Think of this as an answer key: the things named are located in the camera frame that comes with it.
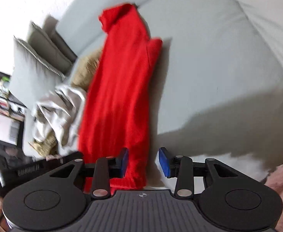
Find white shirt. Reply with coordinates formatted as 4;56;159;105
30;84;87;148

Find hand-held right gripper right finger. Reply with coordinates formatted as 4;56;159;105
159;147;243;199

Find large light grey cushion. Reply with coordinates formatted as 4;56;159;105
8;37;67;107

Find grey sofa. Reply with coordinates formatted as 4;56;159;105
22;0;283;189

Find khaki pants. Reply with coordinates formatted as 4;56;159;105
29;53;102;157

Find red sweater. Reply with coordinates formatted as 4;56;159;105
78;3;163;190

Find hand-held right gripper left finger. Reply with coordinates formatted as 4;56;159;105
43;148;129;199

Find taupe grey cushion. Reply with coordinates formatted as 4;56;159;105
27;20;78;74

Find black metal bookshelf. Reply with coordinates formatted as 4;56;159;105
0;68;27;124

